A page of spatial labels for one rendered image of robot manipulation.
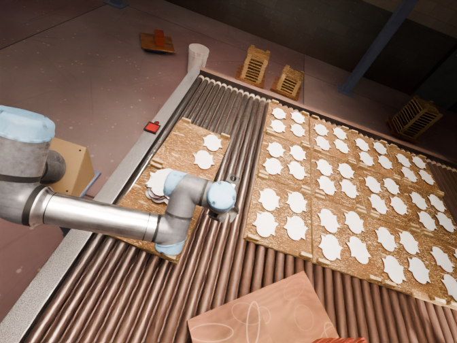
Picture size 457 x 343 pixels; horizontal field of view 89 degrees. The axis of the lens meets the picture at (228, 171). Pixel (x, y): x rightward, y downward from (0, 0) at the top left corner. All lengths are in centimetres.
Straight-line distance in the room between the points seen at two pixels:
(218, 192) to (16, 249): 186
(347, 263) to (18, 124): 135
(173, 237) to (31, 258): 165
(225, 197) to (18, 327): 80
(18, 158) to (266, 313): 85
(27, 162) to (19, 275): 159
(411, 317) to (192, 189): 127
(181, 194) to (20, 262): 173
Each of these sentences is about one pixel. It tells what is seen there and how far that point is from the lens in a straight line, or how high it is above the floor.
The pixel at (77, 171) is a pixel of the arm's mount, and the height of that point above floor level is 100.
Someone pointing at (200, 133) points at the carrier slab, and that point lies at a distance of 150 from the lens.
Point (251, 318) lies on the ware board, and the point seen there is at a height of 104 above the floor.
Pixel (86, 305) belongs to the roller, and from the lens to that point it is 105.
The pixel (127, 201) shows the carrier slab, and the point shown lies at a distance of 117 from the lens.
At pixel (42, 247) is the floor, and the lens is 222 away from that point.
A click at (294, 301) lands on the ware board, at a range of 104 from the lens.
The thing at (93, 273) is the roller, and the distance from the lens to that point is 108.
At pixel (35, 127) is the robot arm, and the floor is 152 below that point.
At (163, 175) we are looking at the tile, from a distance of 114.
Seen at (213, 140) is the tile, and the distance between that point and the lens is 146.
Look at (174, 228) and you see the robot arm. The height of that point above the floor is 136.
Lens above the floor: 193
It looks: 48 degrees down
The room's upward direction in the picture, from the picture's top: 23 degrees clockwise
